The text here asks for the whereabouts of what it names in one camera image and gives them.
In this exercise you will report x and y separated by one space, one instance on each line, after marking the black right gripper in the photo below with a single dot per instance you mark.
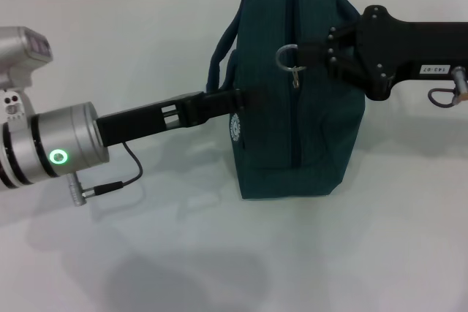
409 49

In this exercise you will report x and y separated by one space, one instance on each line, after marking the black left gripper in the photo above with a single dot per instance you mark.
135 122

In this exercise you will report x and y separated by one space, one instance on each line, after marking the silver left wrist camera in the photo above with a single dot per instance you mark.
22 49

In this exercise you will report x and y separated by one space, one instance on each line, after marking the dark teal lunch bag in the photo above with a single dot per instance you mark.
270 144

